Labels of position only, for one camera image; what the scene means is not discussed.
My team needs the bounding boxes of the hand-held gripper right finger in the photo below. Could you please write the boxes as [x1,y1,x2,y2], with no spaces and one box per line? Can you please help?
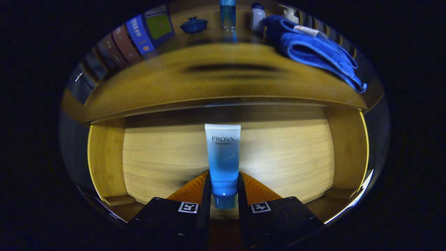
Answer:
[237,172,324,250]

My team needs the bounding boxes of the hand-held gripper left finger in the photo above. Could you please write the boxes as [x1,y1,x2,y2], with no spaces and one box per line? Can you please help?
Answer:
[127,171,212,251]

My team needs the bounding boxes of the blue white cosmetic tube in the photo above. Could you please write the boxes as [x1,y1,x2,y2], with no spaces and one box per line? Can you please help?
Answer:
[205,124,241,210]

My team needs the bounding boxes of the wooden drawer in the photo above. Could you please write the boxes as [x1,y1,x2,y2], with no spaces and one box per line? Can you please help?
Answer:
[87,105,370,223]

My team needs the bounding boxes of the wooden countertop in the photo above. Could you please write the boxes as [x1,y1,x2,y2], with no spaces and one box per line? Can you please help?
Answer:
[84,14,369,124]

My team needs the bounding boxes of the wooden cabinet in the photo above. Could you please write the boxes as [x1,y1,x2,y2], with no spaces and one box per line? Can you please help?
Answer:
[61,0,385,126]

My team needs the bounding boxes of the folded blue towel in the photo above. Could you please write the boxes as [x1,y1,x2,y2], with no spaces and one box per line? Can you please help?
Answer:
[263,15,368,93]

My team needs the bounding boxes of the reddish brown book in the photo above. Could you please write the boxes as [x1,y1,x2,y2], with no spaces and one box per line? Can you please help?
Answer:
[112,24,143,65]

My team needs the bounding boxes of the blue lidded teacup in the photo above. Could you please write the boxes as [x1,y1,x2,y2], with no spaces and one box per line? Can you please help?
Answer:
[179,16,208,35]

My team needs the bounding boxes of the dark brown book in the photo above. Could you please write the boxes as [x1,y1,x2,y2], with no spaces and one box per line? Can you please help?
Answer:
[97,33,122,70]

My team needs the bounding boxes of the thick blue book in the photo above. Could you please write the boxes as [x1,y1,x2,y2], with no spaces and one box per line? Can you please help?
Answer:
[126,4,175,56]

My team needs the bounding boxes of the white bottle blue cap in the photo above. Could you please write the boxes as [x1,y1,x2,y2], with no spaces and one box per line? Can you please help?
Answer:
[251,3,266,33]

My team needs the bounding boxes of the clear blue bottle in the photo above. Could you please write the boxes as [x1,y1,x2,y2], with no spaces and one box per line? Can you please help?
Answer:
[219,0,236,30]

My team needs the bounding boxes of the white pump bottle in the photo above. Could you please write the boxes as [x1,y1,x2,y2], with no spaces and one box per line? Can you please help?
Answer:
[283,5,299,23]

